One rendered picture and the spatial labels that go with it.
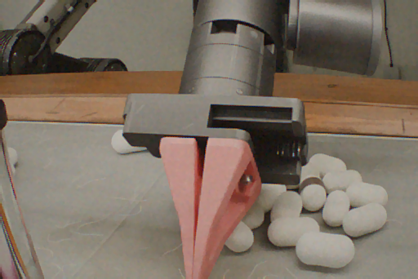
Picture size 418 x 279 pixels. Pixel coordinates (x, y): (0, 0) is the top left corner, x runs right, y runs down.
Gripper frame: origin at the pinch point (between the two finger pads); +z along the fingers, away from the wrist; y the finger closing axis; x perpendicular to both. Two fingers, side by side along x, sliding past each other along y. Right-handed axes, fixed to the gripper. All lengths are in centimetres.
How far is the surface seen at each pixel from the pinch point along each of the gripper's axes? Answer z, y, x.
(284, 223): -4.1, 4.0, 3.5
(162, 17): -148, -84, 166
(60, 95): -20.2, -24.0, 16.9
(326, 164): -10.6, 6.1, 9.6
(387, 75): -125, 28, 177
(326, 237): -3.0, 6.9, 2.2
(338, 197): -6.8, 7.3, 5.9
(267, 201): -6.3, 2.3, 6.2
